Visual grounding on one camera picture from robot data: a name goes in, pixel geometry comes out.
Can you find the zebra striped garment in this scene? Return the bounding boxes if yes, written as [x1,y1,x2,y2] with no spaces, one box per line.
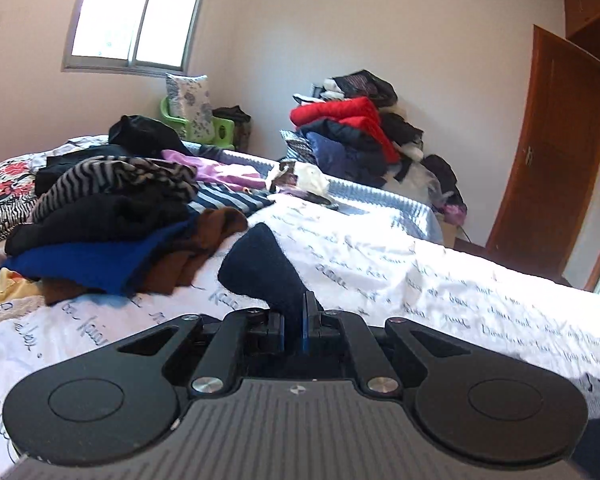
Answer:
[30,155,198,223]

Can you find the purple garment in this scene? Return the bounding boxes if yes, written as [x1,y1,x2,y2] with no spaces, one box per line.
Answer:
[161,150,266,191]

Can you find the brown wooden door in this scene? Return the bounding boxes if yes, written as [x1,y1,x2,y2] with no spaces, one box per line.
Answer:
[486,26,600,280]

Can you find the dark navy jacket pile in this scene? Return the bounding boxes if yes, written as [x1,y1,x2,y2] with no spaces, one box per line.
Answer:
[297,118,388,188]

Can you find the aluminium sliding window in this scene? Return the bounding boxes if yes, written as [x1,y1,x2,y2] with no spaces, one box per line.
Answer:
[62,0,202,74]

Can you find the green plastic chair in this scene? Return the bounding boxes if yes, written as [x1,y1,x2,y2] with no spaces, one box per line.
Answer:
[159,96,235,150]

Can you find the black folded garment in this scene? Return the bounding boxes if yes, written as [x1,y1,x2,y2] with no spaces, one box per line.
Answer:
[5,194,193,256]

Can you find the red floral bedding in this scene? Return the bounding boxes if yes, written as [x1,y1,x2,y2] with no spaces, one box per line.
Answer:
[0,159,39,250]

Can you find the brown folded garment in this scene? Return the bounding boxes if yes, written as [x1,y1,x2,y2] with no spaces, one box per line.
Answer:
[41,207,248,304]

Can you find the grey navy knit sweater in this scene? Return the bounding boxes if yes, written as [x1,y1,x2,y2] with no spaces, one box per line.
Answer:
[218,222,311,349]

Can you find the red puffer jacket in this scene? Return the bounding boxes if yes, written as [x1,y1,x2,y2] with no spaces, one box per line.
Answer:
[289,96,400,165]

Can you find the floral print pillow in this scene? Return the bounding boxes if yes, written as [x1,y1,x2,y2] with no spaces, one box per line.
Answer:
[166,74,212,130]

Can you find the blue folded garment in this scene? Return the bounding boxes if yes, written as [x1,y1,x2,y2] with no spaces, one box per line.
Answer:
[6,217,198,296]

